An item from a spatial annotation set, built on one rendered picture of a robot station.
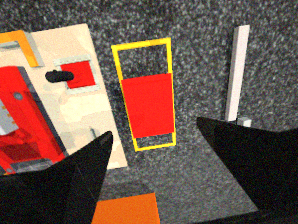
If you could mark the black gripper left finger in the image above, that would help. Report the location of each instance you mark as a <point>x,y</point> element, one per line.
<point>66,192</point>

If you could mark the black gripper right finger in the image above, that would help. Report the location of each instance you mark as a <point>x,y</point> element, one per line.
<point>264,163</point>

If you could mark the yellow rectangular outline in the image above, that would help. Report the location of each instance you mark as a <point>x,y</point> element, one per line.
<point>114,49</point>

